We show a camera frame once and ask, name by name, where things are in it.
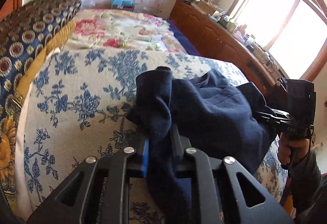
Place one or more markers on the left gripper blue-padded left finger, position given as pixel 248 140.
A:
pixel 114 174

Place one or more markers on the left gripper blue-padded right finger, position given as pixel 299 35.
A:
pixel 192 163

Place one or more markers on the navy blue printed t-shirt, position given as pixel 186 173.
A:
pixel 215 116

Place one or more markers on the person's right forearm dark sleeve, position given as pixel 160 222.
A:
pixel 308 188

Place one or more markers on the person's right hand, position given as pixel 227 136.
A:
pixel 292 151

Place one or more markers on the long wooden sideboard cabinet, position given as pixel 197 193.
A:
pixel 213 41

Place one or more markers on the blue floral white towel blanket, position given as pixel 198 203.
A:
pixel 76 107

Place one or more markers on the navy blue bed blanket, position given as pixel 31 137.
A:
pixel 186 44

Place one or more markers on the cardboard box on sideboard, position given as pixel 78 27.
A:
pixel 205 8

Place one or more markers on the pink floral bed sheet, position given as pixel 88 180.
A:
pixel 122 29

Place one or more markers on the teal object at bed head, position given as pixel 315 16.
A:
pixel 122 5

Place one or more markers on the dark circle-patterned pillow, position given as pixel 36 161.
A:
pixel 25 34

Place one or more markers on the wooden louvered wardrobe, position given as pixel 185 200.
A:
pixel 9 6

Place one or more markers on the bright window with wooden frame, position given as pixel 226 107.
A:
pixel 292 32

